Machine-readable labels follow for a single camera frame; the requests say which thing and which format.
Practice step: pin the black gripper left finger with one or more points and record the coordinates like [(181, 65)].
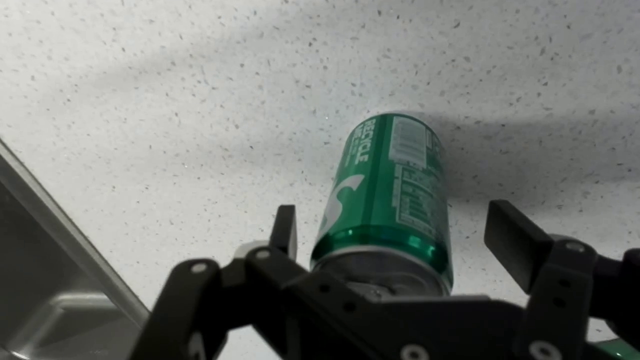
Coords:
[(186, 306)]

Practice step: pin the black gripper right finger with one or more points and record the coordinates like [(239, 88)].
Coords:
[(561, 286)]

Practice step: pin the green soda can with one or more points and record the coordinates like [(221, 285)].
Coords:
[(386, 200)]

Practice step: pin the green snack packet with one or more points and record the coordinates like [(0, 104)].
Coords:
[(620, 350)]

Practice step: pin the stainless steel sink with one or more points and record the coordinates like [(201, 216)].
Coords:
[(46, 286)]

